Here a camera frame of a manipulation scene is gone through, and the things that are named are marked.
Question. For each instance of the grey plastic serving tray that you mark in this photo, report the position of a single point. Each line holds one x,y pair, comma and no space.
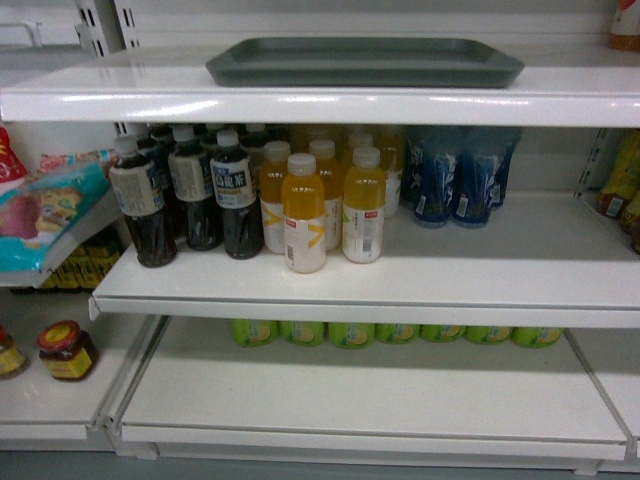
364,62

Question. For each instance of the orange juice bottle front left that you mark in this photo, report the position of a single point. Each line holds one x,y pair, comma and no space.
302,195

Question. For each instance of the orange juice bottle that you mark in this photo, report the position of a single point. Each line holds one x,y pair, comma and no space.
302,195
363,207
271,176
331,174

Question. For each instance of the orange juice bottle front right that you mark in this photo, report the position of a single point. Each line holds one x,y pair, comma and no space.
363,207

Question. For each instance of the orange juice bottle back middle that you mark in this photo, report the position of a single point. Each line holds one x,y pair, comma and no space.
331,174

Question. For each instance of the orange juice bottle back left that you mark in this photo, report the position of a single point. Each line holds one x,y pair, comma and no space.
271,176

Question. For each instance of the dark tea bottle right labelled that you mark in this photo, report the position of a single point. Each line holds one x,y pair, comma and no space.
236,195

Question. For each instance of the blue drink bottle left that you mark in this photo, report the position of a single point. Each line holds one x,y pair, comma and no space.
440,152

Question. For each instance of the dark tea bottle middle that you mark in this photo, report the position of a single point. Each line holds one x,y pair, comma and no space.
190,172

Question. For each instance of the white middle shelf board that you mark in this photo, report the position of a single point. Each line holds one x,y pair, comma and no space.
544,259

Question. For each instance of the red lid sauce jar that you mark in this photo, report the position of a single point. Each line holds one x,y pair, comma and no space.
67,351

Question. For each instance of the teal snack bag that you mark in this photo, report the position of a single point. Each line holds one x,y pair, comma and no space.
67,201

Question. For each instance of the white slotted shelf upright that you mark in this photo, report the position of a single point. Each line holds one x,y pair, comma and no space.
106,26

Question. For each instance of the white top shelf board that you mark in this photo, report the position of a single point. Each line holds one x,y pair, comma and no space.
560,86

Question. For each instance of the orange drink bottle top shelf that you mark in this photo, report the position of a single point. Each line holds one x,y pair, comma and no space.
624,31

